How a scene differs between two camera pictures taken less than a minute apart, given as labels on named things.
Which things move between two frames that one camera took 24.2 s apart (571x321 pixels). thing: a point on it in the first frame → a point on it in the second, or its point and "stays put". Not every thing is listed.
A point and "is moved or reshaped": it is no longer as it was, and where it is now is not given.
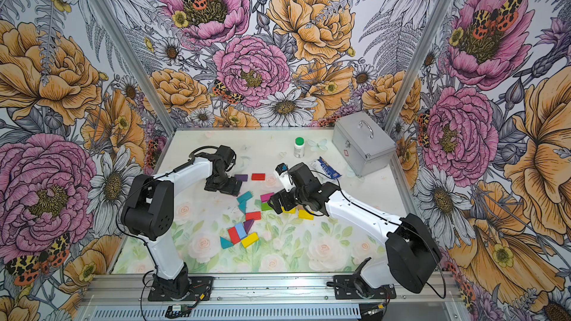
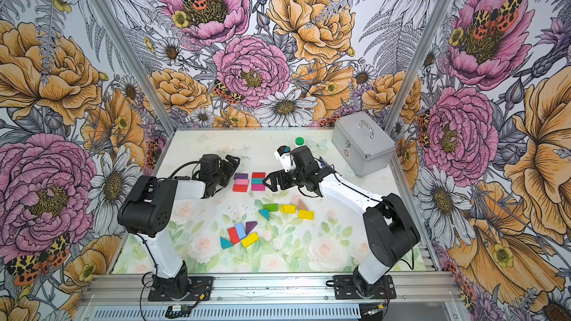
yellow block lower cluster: x=250 y=240 stays put
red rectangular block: x=256 y=215 is moved or reshaped
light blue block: x=241 y=230 stays put
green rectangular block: x=265 y=206 stays put
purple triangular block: x=248 y=224 stays put
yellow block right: x=304 y=215 stays put
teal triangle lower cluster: x=225 y=244 stays put
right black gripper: x=284 y=195 → x=282 y=174
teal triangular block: x=242 y=206 → x=265 y=213
